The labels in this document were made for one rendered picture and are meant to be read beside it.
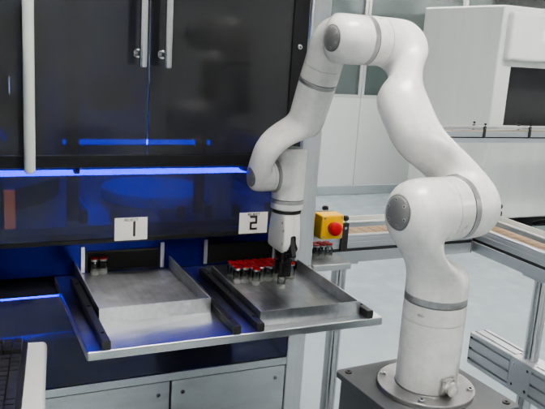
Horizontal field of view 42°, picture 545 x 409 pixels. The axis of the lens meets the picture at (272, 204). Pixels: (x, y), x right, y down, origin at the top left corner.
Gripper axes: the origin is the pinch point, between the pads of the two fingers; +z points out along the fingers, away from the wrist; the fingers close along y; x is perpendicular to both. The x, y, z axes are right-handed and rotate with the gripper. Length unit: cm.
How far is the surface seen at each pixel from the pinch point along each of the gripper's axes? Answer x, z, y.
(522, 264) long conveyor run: 87, 7, -4
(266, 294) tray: -5.8, 5.6, 3.5
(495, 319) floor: 212, 93, -144
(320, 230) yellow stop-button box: 18.9, -4.8, -15.4
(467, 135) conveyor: 294, 3, -287
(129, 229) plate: -37.0, -8.2, -14.8
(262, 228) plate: 0.3, -6.5, -15.2
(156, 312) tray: -36.4, 4.6, 11.0
